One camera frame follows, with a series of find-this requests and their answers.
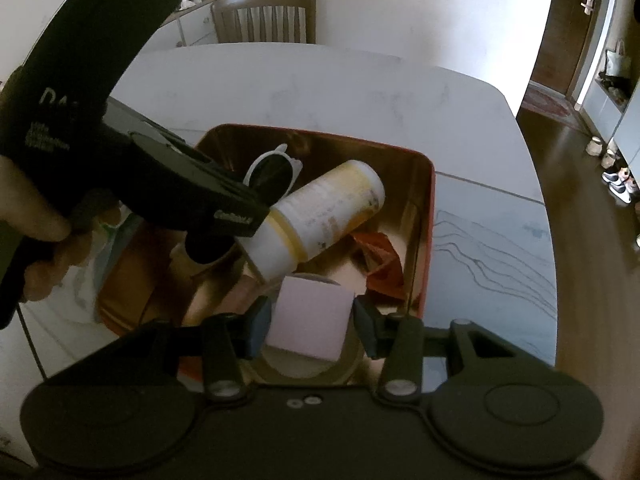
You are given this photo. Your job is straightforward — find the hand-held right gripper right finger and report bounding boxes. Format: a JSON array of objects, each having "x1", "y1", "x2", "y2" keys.
[{"x1": 352, "y1": 294, "x2": 555, "y2": 405}]

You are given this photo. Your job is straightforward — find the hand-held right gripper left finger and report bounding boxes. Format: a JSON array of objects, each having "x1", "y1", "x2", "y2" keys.
[{"x1": 117, "y1": 296, "x2": 274, "y2": 405}]

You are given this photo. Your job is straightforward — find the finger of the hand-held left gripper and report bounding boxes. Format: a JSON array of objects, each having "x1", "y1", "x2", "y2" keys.
[
  {"x1": 127, "y1": 129, "x2": 272, "y2": 239},
  {"x1": 184, "y1": 227, "x2": 237, "y2": 266}
]

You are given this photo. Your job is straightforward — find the clear tape roll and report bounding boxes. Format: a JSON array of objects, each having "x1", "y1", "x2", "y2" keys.
[{"x1": 254, "y1": 271, "x2": 362, "y2": 387}]

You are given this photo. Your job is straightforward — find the pink square block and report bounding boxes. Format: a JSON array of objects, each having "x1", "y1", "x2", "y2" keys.
[{"x1": 264, "y1": 274, "x2": 354, "y2": 364}]

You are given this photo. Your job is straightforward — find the small red wrapper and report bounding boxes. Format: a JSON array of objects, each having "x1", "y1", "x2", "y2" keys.
[{"x1": 349, "y1": 231, "x2": 407, "y2": 294}]

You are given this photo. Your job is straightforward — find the white sunglasses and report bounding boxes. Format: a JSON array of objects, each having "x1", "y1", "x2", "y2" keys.
[{"x1": 242, "y1": 143, "x2": 304, "y2": 207}]

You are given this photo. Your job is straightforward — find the white and yellow bottle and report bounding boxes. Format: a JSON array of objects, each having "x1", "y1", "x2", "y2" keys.
[{"x1": 237, "y1": 159, "x2": 386, "y2": 282}]

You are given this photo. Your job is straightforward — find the red tin box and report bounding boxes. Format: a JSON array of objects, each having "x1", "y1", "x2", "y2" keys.
[{"x1": 94, "y1": 123, "x2": 437, "y2": 387}]

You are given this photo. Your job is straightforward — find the person's left hand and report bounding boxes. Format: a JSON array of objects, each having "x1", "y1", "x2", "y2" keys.
[{"x1": 0, "y1": 155, "x2": 97, "y2": 304}]

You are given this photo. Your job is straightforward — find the white drawer cabinet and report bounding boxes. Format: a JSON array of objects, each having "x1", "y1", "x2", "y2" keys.
[{"x1": 164, "y1": 0, "x2": 227, "y2": 49}]

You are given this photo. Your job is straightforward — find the wooden chair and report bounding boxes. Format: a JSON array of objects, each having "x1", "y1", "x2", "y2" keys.
[{"x1": 209, "y1": 0, "x2": 318, "y2": 45}]

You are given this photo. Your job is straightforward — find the patterned floor rug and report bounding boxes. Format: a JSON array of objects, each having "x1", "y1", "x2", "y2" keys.
[{"x1": 519, "y1": 82, "x2": 587, "y2": 122}]

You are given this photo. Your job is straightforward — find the row of shoes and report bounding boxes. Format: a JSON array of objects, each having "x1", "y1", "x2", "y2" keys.
[{"x1": 586, "y1": 136, "x2": 640, "y2": 205}]

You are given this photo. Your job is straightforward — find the brown door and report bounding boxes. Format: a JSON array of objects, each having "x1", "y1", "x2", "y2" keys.
[{"x1": 529, "y1": 0, "x2": 609, "y2": 102}]

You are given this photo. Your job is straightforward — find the white tote bag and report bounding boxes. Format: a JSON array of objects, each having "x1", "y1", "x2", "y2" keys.
[{"x1": 604, "y1": 39, "x2": 633, "y2": 79}]

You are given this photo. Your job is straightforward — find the white wall cabinet unit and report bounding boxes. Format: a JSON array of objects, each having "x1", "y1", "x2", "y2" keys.
[{"x1": 574, "y1": 0, "x2": 640, "y2": 161}]

